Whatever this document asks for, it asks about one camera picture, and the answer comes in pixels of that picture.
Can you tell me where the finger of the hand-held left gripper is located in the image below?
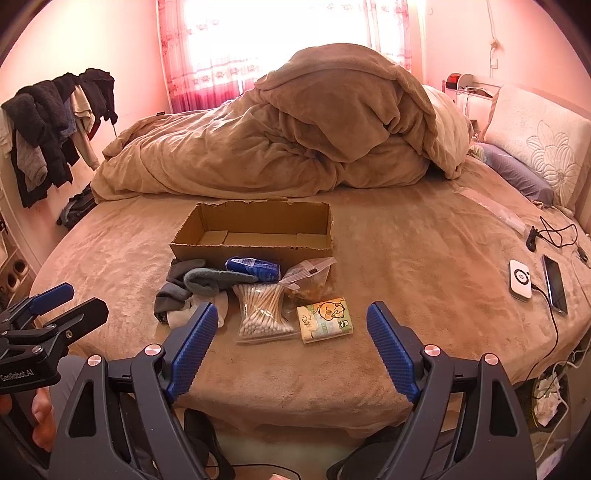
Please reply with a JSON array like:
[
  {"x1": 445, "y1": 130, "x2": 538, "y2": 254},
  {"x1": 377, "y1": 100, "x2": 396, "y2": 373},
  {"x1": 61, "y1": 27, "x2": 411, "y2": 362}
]
[
  {"x1": 0, "y1": 282, "x2": 75, "y2": 329},
  {"x1": 0, "y1": 298, "x2": 110, "y2": 366}
]

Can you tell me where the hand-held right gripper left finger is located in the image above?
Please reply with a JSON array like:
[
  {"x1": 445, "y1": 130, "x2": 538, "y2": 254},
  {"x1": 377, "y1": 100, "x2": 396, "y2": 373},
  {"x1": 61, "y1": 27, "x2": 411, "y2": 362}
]
[{"x1": 48, "y1": 302, "x2": 220, "y2": 480}]

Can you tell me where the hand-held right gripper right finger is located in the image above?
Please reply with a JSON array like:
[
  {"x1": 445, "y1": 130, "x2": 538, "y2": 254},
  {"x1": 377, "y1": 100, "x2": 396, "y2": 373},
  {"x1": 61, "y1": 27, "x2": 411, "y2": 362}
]
[{"x1": 366, "y1": 301, "x2": 537, "y2": 480}]

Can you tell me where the grey and white sock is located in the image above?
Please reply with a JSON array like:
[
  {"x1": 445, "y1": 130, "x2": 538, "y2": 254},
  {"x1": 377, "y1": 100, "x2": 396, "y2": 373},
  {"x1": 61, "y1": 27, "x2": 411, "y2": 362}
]
[{"x1": 154, "y1": 282, "x2": 230, "y2": 329}]

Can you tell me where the cartoon print tissue pack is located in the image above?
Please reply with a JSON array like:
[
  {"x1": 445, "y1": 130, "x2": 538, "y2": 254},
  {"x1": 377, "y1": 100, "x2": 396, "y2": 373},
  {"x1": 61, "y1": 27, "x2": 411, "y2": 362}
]
[{"x1": 295, "y1": 297, "x2": 356, "y2": 345}]

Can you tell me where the dark grey sock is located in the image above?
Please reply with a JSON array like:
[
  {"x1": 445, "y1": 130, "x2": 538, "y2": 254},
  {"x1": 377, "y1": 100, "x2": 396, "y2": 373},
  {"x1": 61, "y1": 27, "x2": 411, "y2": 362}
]
[{"x1": 165, "y1": 258, "x2": 207, "y2": 289}]

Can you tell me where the bag of cotton swabs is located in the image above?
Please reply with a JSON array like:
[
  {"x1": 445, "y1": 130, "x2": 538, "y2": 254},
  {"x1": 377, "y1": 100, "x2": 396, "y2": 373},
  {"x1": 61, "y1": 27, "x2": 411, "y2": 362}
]
[{"x1": 232, "y1": 282, "x2": 300, "y2": 345}]

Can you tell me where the blue tissue pack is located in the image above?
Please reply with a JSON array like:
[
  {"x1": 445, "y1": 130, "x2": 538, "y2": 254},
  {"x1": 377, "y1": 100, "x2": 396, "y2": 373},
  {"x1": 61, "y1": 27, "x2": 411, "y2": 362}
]
[{"x1": 225, "y1": 257, "x2": 282, "y2": 284}]

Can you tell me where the clear zip snack bag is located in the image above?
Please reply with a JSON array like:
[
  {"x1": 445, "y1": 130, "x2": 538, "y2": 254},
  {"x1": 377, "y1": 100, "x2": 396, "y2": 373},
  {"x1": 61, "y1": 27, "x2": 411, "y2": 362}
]
[{"x1": 279, "y1": 257, "x2": 338, "y2": 308}]

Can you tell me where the brown cardboard box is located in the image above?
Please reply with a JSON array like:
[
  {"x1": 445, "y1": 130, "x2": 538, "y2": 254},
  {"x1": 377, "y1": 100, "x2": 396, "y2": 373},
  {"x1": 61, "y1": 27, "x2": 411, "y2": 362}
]
[{"x1": 169, "y1": 198, "x2": 334, "y2": 274}]

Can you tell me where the person's left hand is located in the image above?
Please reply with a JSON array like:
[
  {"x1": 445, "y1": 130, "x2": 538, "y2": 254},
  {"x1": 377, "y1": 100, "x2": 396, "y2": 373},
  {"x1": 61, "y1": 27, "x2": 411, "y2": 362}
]
[{"x1": 0, "y1": 388, "x2": 57, "y2": 452}]

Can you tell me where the shoe rack with shoes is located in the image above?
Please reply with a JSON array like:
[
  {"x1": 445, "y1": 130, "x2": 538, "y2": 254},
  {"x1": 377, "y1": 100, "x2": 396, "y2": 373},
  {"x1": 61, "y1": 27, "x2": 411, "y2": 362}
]
[{"x1": 0, "y1": 247, "x2": 34, "y2": 289}]

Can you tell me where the person's grey trouser leg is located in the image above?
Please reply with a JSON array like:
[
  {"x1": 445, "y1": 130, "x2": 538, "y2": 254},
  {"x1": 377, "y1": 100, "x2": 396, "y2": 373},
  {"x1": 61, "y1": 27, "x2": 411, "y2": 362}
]
[{"x1": 48, "y1": 354, "x2": 90, "y2": 430}]

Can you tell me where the bed with brown sheet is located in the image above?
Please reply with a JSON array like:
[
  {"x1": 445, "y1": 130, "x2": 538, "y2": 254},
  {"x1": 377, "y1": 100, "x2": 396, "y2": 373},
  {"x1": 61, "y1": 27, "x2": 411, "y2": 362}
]
[{"x1": 28, "y1": 157, "x2": 591, "y2": 444}]

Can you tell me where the dark backpack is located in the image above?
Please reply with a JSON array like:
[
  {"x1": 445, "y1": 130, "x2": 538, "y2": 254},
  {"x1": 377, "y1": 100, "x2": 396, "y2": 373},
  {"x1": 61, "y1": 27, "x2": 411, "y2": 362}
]
[{"x1": 56, "y1": 182, "x2": 99, "y2": 230}]

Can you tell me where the white power bank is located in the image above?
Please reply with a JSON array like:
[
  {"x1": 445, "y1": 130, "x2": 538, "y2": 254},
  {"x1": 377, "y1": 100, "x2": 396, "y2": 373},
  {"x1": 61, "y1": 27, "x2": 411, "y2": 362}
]
[{"x1": 509, "y1": 259, "x2": 533, "y2": 303}]

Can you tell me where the clear plastic bag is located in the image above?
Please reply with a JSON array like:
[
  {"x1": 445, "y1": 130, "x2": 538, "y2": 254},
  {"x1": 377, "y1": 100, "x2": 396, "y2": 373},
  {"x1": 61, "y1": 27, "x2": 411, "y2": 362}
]
[{"x1": 455, "y1": 187, "x2": 528, "y2": 237}]

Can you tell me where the dark grey hanging coat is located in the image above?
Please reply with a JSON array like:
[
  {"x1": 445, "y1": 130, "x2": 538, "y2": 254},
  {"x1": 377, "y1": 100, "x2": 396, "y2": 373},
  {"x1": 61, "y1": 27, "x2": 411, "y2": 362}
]
[{"x1": 1, "y1": 74, "x2": 81, "y2": 209}]

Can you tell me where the black smartphone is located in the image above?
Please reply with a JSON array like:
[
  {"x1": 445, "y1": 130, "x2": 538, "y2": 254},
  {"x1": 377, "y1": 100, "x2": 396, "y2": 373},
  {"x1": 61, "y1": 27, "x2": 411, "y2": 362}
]
[{"x1": 541, "y1": 255, "x2": 569, "y2": 316}]

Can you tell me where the beige hanging shirt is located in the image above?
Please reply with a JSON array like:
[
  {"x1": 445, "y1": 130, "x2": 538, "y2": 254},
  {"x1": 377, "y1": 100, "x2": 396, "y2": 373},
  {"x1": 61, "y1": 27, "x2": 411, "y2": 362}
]
[{"x1": 69, "y1": 84, "x2": 96, "y2": 136}]

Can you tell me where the black hanging jacket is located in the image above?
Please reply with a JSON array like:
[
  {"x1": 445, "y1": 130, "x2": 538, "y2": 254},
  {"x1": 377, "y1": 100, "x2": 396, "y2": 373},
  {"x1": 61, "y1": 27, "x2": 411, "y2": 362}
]
[{"x1": 78, "y1": 68, "x2": 117, "y2": 126}]

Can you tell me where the purple pillow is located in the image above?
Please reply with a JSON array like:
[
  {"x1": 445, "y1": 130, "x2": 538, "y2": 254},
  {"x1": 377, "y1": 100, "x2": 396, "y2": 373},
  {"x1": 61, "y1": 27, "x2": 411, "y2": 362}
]
[{"x1": 470, "y1": 142, "x2": 555, "y2": 205}]

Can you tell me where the brown fleece duvet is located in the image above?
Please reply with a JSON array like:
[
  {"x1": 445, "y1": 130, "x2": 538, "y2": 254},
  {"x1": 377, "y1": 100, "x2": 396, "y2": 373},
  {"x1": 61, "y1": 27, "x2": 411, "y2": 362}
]
[{"x1": 90, "y1": 42, "x2": 474, "y2": 204}]

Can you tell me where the white floral pillow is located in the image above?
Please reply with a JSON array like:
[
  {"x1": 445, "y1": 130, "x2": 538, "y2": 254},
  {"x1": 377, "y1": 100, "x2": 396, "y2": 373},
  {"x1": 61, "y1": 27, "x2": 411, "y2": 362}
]
[{"x1": 482, "y1": 84, "x2": 591, "y2": 217}]

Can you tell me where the headboard shelf with items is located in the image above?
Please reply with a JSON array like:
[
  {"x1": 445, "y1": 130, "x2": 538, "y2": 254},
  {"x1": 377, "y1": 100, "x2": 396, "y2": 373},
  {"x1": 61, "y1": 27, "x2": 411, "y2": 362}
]
[{"x1": 441, "y1": 71, "x2": 496, "y2": 116}]

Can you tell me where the pink patterned curtain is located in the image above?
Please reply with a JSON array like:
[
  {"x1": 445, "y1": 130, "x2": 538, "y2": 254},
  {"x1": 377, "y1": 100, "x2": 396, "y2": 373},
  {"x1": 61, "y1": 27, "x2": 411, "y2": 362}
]
[{"x1": 156, "y1": 0, "x2": 413, "y2": 114}]

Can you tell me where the black charging cable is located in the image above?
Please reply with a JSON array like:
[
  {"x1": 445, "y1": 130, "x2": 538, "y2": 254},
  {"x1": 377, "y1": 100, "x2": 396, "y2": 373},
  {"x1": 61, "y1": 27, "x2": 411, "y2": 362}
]
[{"x1": 526, "y1": 282, "x2": 560, "y2": 386}]

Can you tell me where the white cables bundle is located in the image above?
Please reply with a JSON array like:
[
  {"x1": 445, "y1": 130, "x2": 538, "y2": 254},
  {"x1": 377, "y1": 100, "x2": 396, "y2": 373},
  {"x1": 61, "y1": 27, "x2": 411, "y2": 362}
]
[{"x1": 531, "y1": 342, "x2": 583, "y2": 462}]

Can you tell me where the black earphone cable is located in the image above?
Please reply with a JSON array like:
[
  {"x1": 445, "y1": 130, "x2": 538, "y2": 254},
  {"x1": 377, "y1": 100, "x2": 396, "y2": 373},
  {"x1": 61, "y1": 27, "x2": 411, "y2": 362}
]
[{"x1": 525, "y1": 224, "x2": 581, "y2": 252}]

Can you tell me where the white wall cable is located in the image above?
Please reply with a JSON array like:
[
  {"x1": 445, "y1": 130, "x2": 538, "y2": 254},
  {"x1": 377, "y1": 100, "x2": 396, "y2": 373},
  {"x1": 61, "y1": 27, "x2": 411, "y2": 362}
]
[{"x1": 488, "y1": 0, "x2": 503, "y2": 71}]

